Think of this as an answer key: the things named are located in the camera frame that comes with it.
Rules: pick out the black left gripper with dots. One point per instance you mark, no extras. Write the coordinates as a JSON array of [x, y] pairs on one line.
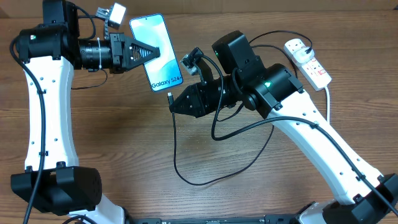
[[122, 52]]

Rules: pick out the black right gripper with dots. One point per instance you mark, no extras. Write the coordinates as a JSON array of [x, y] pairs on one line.
[[193, 93]]

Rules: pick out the smartphone with blue-white screen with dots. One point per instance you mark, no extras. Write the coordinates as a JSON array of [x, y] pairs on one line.
[[161, 65]]

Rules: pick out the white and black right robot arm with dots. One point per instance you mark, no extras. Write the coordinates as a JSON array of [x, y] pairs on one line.
[[361, 194]]

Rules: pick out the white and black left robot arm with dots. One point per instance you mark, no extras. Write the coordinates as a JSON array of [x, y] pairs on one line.
[[53, 181]]

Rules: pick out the white charger adapter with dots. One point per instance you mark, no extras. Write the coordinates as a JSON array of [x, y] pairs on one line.
[[303, 55]]

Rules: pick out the white power strip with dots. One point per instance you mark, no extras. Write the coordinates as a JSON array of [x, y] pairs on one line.
[[313, 71]]

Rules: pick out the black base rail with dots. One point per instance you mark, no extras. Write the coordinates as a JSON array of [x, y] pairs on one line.
[[217, 220]]

